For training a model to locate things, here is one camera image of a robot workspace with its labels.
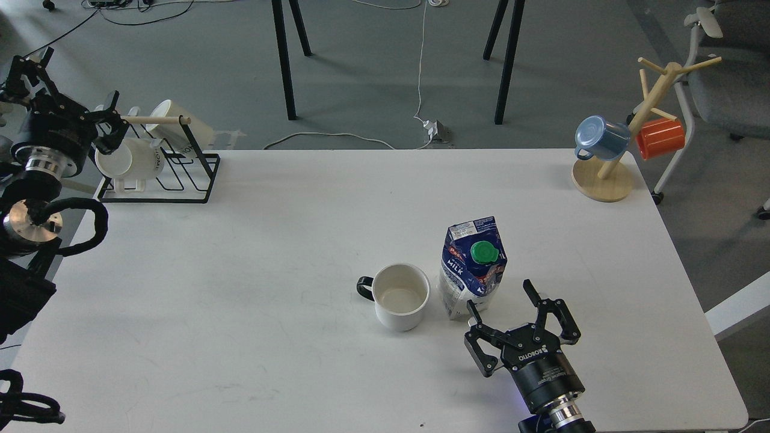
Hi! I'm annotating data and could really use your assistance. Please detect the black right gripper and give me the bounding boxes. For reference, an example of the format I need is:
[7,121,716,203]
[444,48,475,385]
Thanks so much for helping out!
[464,279,585,414]

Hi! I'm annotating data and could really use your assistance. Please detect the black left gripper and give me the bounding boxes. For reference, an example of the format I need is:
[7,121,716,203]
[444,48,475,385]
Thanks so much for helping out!
[1,47,129,177]

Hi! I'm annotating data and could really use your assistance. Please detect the blue white milk carton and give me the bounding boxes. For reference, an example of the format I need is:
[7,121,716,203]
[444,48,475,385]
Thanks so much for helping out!
[439,216,508,321]

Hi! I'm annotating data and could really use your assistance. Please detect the white mug black handle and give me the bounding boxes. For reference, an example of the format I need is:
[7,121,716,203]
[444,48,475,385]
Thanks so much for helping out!
[356,263,431,332]

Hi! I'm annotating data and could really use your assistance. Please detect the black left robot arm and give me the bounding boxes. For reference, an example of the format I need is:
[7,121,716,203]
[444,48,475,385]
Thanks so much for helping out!
[1,47,129,342]

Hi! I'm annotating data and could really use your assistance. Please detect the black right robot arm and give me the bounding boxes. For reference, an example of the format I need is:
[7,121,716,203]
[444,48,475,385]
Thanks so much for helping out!
[464,279,596,432]

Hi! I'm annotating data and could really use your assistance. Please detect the white cup on rack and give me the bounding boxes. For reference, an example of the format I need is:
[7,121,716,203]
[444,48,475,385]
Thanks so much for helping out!
[94,138,165,194]

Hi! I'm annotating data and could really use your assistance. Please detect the cream cup on rack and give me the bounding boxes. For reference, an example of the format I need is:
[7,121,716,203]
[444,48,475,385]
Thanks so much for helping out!
[145,99,214,156]

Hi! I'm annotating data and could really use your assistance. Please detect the wooden mug tree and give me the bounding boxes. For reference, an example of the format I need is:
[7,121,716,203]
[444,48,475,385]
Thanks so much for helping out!
[571,57,722,202]

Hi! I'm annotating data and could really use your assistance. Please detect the blue mug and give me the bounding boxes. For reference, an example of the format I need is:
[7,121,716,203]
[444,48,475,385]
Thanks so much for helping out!
[574,115,632,162]

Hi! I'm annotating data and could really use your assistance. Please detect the black table leg left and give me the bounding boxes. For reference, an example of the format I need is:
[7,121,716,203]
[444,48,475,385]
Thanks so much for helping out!
[270,1,313,121]

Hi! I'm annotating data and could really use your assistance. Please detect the black table leg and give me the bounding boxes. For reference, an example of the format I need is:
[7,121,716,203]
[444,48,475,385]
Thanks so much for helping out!
[270,1,313,121]
[483,1,527,125]

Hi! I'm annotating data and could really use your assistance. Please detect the white power plug adapter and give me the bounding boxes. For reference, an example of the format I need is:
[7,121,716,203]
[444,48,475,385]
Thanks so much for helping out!
[422,120,451,144]

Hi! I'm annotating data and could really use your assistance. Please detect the orange mug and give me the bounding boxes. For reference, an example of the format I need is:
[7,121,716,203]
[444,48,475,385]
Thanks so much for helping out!
[635,118,686,160]

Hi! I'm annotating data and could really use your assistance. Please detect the black table leg right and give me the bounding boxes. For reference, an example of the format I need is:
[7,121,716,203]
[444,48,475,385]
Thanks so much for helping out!
[483,1,527,125]

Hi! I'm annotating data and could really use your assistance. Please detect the black wire cup rack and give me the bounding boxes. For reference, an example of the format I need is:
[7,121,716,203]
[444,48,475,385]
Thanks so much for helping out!
[96,116,220,203]

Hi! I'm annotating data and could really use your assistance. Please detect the white floor cable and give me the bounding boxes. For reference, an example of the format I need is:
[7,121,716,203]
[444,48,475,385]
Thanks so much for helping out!
[263,0,449,150]

